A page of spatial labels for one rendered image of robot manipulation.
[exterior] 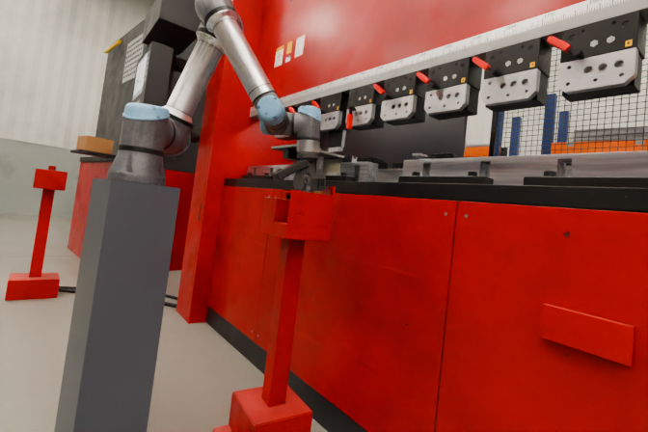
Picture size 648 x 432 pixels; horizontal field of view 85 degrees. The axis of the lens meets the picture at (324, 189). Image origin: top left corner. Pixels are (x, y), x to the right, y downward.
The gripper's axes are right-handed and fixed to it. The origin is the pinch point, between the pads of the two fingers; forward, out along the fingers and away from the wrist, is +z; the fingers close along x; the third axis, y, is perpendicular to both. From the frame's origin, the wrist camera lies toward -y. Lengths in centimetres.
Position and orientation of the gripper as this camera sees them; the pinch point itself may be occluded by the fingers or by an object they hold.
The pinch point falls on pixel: (299, 215)
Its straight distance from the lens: 115.3
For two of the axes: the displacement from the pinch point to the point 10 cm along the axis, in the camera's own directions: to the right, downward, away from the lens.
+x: -5.4, -0.2, 8.4
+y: 8.4, 0.4, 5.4
